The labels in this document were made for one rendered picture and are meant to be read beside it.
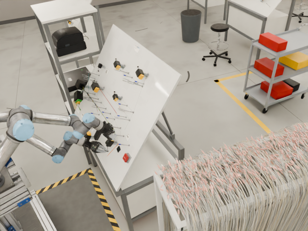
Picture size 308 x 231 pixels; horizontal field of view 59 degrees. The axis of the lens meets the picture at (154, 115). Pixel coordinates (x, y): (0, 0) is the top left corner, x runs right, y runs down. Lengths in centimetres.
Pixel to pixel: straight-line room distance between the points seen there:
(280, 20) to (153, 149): 391
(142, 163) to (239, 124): 203
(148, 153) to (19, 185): 106
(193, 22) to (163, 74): 436
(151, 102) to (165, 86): 17
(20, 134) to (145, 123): 82
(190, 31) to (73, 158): 388
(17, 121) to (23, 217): 160
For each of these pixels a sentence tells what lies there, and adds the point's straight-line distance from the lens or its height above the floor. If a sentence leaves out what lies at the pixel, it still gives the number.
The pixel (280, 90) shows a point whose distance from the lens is 438.
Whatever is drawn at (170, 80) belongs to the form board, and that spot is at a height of 164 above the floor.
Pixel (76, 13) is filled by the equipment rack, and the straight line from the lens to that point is 269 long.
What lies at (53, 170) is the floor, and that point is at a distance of 374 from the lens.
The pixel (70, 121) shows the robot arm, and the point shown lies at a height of 142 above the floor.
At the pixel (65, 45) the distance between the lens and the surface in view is 283.
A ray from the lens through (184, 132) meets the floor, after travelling 388.
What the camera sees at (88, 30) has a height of 80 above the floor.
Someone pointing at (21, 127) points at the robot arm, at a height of 164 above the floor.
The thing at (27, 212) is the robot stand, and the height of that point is 21.
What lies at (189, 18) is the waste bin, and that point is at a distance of 619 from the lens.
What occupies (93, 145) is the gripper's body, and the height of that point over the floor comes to 114.
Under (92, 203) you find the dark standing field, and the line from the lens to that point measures 326.
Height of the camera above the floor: 261
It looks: 39 degrees down
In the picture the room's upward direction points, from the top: 5 degrees counter-clockwise
